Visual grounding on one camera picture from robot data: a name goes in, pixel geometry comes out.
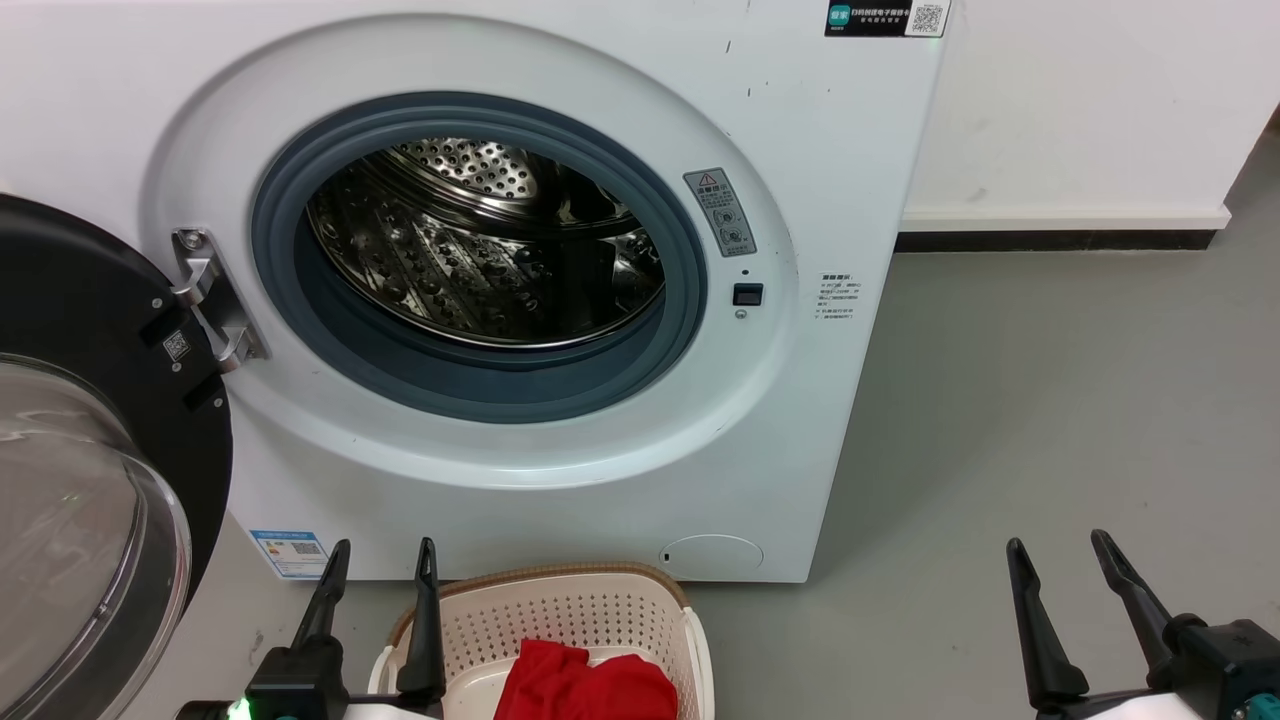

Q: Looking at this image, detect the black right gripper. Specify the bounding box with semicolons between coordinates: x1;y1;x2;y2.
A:
1006;529;1280;720

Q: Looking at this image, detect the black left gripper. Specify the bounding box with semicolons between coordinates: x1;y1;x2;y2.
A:
175;537;447;720

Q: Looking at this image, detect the red cloth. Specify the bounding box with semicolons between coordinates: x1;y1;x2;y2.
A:
495;640;679;720

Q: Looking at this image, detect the cream perforated laundry basket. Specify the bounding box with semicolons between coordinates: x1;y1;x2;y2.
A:
368;562;715;720

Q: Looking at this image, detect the stainless steel washing machine drum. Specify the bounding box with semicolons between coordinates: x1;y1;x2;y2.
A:
306;138;667;351

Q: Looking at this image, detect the black glass washer door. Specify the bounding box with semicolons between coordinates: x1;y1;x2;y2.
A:
0;193;234;720

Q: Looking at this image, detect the blue energy label sticker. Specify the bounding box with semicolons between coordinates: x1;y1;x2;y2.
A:
249;529;331;580

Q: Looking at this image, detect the grey rubber door gasket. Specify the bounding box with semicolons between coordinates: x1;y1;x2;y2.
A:
250;92;709;425

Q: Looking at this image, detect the round white filter cover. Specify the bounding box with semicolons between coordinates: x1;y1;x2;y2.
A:
659;534;765;580

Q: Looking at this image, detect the silver door hinge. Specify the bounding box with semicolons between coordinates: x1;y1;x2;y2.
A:
172;228;266;375

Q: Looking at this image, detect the grey warning sticker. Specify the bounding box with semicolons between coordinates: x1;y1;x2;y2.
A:
683;167;758;259

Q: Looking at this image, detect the white front-load washing machine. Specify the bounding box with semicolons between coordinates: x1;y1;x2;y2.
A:
0;0;951;584

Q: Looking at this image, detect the black QR code sticker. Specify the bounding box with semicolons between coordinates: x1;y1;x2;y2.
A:
824;0;947;40

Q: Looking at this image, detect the black wall baseboard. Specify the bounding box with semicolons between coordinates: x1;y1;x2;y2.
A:
895;230;1218;253

